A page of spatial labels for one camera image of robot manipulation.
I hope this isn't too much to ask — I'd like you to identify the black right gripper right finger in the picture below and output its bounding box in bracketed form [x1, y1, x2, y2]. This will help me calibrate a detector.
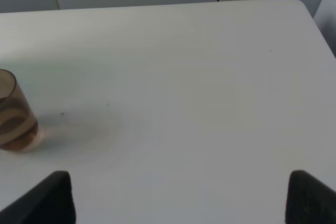
[285, 170, 335, 224]

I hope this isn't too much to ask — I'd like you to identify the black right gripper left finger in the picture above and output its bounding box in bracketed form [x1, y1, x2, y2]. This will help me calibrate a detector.
[1, 170, 77, 223]

